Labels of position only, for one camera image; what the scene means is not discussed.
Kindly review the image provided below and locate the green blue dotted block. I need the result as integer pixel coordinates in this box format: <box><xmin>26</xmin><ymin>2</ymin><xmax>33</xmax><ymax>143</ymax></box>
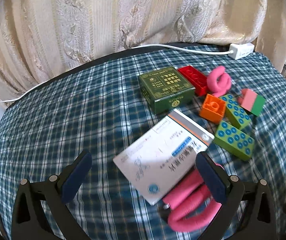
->
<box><xmin>219</xmin><ymin>94</ymin><xmax>251</xmax><ymax>130</ymax></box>
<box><xmin>213</xmin><ymin>121</ymin><xmax>255</xmax><ymax>161</ymax></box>

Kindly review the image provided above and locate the white power strip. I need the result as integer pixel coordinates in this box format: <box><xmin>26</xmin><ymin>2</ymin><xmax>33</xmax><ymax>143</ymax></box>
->
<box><xmin>229</xmin><ymin>43</ymin><xmax>255</xmax><ymax>60</ymax></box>

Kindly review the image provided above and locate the cream patterned curtain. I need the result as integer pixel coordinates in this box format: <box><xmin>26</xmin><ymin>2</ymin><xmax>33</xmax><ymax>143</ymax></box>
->
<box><xmin>0</xmin><ymin>0</ymin><xmax>286</xmax><ymax>101</ymax></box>

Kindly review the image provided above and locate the blue plaid tablecloth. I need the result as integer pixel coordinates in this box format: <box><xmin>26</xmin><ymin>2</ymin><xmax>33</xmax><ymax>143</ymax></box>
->
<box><xmin>0</xmin><ymin>50</ymin><xmax>286</xmax><ymax>239</ymax></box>

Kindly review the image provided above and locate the orange toy brick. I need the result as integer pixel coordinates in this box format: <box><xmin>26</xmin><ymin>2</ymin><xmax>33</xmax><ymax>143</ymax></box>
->
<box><xmin>199</xmin><ymin>94</ymin><xmax>226</xmax><ymax>124</ymax></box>

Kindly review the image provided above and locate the pink foam hair roller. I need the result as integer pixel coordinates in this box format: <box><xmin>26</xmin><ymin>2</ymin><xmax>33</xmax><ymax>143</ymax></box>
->
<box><xmin>206</xmin><ymin>66</ymin><xmax>232</xmax><ymax>98</ymax></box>
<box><xmin>163</xmin><ymin>169</ymin><xmax>221</xmax><ymax>232</ymax></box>

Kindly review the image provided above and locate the red toy brick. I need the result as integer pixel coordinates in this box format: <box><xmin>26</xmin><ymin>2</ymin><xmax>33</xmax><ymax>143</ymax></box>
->
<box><xmin>178</xmin><ymin>66</ymin><xmax>209</xmax><ymax>96</ymax></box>

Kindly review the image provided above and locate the white power cable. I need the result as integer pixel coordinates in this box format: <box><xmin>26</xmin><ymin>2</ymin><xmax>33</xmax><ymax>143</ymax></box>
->
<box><xmin>0</xmin><ymin>43</ymin><xmax>235</xmax><ymax>104</ymax></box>

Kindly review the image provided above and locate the white medicine box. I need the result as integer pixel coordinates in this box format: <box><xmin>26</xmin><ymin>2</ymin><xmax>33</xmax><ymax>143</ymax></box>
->
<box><xmin>113</xmin><ymin>109</ymin><xmax>215</xmax><ymax>205</ymax></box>

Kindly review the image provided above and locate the green gold printed box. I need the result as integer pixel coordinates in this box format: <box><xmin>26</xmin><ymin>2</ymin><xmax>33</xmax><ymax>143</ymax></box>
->
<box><xmin>138</xmin><ymin>67</ymin><xmax>195</xmax><ymax>114</ymax></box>

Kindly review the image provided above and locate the pink green toy block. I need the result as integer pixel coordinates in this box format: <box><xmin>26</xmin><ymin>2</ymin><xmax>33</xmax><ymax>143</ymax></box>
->
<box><xmin>238</xmin><ymin>88</ymin><xmax>266</xmax><ymax>116</ymax></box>

